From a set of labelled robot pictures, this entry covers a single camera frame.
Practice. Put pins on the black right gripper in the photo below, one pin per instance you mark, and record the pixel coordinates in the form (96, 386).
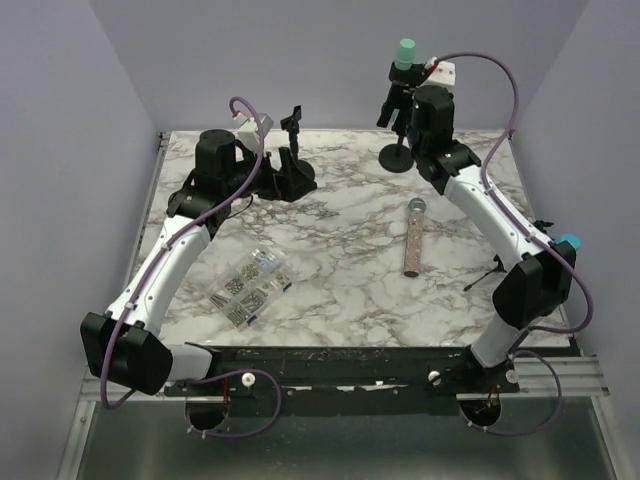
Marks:
(400, 98)

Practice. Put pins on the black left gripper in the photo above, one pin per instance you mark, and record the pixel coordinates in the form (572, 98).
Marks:
(289, 185)

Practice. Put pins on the mint green microphone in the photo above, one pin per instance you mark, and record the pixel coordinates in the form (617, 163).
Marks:
(405, 54)

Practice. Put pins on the black round-base stand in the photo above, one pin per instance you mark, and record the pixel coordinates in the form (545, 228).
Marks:
(396, 158)
(295, 178)

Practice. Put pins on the glitter rhinestone microphone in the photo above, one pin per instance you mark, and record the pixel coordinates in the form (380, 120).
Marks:
(414, 237)

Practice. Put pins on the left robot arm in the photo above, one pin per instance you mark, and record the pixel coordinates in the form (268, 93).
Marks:
(122, 345)

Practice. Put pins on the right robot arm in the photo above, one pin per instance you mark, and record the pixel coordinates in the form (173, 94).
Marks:
(537, 279)

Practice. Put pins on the blue microphone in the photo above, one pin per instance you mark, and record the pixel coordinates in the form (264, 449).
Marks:
(569, 238)

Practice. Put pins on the clear plastic screw box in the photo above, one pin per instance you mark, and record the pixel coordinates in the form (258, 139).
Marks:
(251, 285)

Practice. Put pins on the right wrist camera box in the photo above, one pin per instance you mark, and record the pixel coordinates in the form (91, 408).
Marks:
(441, 74)

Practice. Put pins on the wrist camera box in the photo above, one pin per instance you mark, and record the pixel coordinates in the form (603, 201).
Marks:
(441, 74)
(247, 131)

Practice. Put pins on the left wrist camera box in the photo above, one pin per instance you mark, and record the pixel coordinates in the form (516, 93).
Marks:
(247, 131)

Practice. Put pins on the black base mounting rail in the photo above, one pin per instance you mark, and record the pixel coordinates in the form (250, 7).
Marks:
(255, 382)

